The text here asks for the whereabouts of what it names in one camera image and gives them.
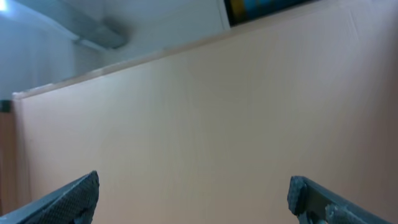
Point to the beige partition board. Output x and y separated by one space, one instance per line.
212 132

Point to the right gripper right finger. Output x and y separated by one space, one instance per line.
312 203

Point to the grey ceiling beam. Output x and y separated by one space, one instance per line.
77 25

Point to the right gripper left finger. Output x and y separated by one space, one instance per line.
74 203

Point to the dark blue yellow panel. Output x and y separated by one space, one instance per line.
243 11

